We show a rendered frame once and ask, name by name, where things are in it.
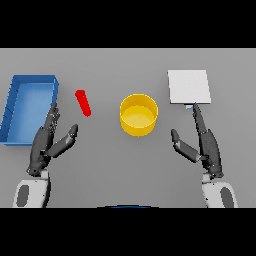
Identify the pale square measuring scale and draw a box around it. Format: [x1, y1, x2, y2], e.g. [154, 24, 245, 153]
[167, 69, 212, 110]

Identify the red beaker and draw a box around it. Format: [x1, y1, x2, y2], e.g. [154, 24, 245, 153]
[74, 89, 92, 118]

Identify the blue tray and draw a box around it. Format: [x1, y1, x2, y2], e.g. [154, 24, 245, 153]
[0, 74, 60, 147]

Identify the yellow bowl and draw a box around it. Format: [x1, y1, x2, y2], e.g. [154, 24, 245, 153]
[119, 93, 159, 137]

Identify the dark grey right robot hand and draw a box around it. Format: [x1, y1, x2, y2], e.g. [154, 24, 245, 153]
[170, 103, 225, 180]

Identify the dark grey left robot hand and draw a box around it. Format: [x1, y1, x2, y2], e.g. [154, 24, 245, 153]
[26, 102, 79, 178]

